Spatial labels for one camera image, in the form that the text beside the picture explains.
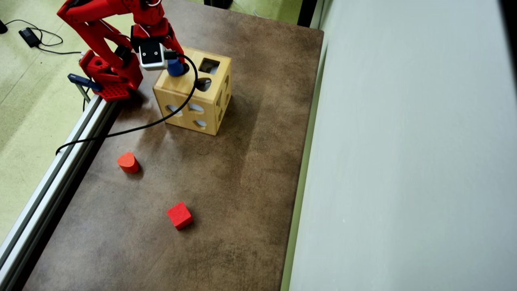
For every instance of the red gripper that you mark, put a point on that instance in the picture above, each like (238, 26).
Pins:
(176, 44)

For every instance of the blue cylinder block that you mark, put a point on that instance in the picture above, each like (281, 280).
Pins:
(175, 68)

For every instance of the red robot arm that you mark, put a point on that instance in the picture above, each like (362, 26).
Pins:
(97, 36)

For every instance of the wooden shape sorter box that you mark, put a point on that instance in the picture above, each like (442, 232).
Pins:
(177, 91)

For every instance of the black furniture foot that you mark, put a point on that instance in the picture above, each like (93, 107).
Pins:
(218, 3)

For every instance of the blue table clamp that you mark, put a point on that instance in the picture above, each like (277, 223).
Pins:
(83, 81)

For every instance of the orange-red rounded block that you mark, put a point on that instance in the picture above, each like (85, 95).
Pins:
(128, 162)

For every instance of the black power adapter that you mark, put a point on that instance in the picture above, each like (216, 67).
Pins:
(29, 36)

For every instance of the red cube block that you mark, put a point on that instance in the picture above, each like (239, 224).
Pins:
(179, 216)

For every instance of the black round floor object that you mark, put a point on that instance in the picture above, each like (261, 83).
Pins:
(2, 27)

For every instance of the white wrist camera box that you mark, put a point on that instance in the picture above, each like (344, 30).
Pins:
(152, 56)

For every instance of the dark vertical post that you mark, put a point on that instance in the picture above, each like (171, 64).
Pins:
(307, 12)

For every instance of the aluminium profile rail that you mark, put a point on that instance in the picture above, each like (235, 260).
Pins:
(60, 173)

